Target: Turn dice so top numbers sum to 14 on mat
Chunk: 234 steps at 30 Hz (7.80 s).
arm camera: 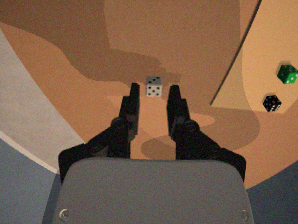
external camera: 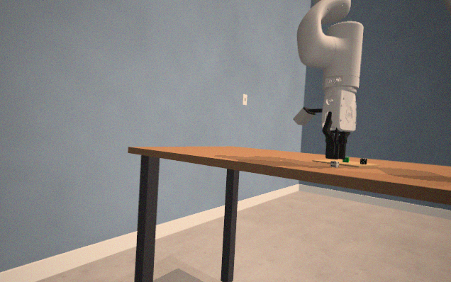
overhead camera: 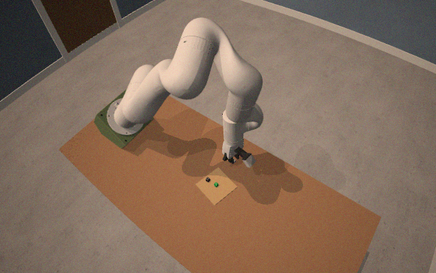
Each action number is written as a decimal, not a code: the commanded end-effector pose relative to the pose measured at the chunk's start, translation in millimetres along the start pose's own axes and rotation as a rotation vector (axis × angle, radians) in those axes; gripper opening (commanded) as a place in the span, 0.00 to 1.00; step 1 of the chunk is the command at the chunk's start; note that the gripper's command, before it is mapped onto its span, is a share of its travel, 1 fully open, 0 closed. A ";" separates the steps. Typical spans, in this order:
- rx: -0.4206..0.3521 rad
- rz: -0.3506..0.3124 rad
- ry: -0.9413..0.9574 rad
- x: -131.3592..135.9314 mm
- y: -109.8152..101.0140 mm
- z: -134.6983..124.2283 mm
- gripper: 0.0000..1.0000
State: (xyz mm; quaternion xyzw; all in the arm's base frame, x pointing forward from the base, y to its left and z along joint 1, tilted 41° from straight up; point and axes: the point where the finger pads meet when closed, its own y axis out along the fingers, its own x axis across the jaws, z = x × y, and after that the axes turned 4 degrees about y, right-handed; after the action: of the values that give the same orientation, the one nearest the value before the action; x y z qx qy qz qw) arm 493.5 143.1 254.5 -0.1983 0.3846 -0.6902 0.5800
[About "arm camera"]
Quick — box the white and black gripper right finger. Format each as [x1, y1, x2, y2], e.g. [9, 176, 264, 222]
[167, 85, 246, 183]

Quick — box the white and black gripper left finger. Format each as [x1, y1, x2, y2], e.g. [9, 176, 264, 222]
[58, 83, 140, 185]

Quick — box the tan flat mat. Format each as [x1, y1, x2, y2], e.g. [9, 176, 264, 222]
[210, 0, 298, 114]

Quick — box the green die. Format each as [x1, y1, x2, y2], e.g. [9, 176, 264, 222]
[277, 65, 298, 84]

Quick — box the white die with black pips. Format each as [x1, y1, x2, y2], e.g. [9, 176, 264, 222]
[146, 76, 162, 97]

